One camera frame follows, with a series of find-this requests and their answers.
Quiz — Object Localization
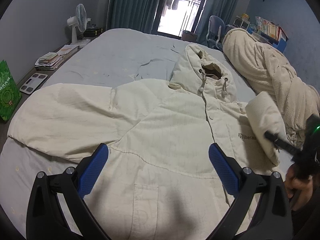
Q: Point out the white standing fan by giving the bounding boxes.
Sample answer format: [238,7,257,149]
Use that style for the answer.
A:
[67,3,91,48]

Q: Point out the stack of papers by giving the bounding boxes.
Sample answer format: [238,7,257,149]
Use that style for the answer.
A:
[35,45,79,70]

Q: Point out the cream knitted blanket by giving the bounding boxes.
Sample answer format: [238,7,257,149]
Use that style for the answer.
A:
[222,28,319,148]

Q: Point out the cream hooded puffer jacket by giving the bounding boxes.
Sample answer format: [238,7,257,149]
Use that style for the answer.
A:
[8,45,279,239]

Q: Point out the teal left curtain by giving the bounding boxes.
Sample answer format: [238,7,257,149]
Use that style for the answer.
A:
[106,0,159,34]

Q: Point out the light blue bed sheet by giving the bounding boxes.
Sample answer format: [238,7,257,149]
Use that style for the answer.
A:
[1,29,255,235]

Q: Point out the glass balcony door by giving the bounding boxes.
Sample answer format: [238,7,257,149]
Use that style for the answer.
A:
[151,0,206,39]

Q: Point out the brown bin near door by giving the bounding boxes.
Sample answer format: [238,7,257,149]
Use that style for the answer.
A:
[181,30,197,43]

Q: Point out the blue desk chair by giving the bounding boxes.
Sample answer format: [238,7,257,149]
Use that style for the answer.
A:
[206,15,226,51]

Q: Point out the teal curtain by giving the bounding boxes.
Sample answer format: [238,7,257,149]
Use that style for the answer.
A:
[106,0,159,34]
[195,0,238,44]

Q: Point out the green paper bag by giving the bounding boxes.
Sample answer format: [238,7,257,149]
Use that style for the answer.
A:
[0,60,22,123]

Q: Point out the white bathroom scale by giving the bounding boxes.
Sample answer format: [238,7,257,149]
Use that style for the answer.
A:
[20,73,48,95]

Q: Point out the right hand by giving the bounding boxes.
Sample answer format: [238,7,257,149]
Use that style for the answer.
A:
[284,164,313,211]

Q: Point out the teal right curtain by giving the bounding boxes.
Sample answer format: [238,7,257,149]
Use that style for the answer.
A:
[195,0,238,44]

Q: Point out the row of books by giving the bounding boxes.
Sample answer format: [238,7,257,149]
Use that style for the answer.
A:
[255,16,289,41]

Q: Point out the black box by fan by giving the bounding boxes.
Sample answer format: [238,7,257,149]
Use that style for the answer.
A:
[83,27,104,37]

